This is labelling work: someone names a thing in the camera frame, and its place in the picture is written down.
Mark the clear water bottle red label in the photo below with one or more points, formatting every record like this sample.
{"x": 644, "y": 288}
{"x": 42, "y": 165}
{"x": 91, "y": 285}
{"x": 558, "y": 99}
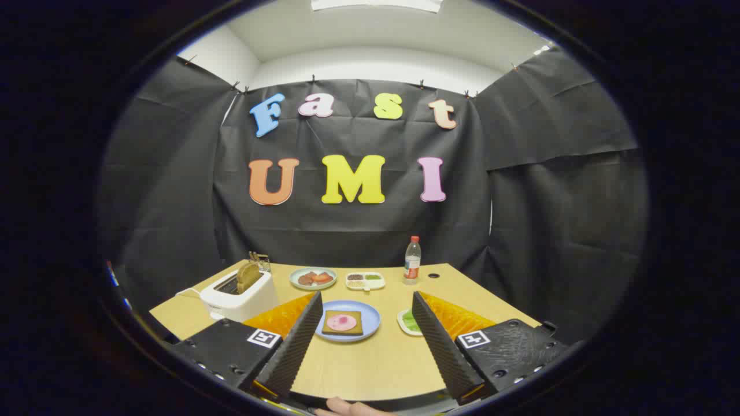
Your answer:
{"x": 412, "y": 266}

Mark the green lettuce leaf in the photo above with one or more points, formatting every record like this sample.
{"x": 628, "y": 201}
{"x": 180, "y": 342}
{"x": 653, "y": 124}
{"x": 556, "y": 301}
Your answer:
{"x": 410, "y": 322}

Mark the blue round plate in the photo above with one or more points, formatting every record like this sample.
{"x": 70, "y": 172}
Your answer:
{"x": 371, "y": 319}

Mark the brown meat patty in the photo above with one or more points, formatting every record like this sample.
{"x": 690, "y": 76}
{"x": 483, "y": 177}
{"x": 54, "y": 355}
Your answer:
{"x": 305, "y": 279}
{"x": 328, "y": 272}

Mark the white toaster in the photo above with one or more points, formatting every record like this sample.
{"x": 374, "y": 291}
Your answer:
{"x": 248, "y": 301}

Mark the small white square plate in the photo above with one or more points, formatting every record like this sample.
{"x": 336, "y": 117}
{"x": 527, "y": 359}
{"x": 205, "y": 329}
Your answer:
{"x": 400, "y": 323}

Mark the pale green round plate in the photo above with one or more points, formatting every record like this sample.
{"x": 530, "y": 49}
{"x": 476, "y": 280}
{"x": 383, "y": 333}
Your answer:
{"x": 296, "y": 281}

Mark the red tomato slice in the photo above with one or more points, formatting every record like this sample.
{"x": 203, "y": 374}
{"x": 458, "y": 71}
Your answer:
{"x": 322, "y": 278}

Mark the black backdrop cloth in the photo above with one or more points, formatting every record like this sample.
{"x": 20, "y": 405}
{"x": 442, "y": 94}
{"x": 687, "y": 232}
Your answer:
{"x": 347, "y": 231}

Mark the white divided tray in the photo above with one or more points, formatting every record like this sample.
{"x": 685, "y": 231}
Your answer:
{"x": 376, "y": 285}

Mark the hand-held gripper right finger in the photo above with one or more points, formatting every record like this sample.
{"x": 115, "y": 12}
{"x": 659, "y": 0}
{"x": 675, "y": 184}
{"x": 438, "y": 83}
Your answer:
{"x": 442, "y": 346}

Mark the ceiling light panel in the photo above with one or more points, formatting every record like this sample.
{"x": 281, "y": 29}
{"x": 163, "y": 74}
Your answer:
{"x": 376, "y": 4}

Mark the toast slice with ham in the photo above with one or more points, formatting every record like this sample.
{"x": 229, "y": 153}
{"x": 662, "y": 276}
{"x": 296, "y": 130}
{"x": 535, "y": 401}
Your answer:
{"x": 341, "y": 332}

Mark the brown toast slice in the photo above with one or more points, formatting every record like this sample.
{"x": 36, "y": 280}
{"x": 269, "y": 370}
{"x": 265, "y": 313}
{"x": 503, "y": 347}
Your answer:
{"x": 248, "y": 276}

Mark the pink ham slice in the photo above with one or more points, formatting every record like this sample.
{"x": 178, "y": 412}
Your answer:
{"x": 341, "y": 321}

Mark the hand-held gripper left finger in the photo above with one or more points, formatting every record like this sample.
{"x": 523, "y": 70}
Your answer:
{"x": 295, "y": 346}

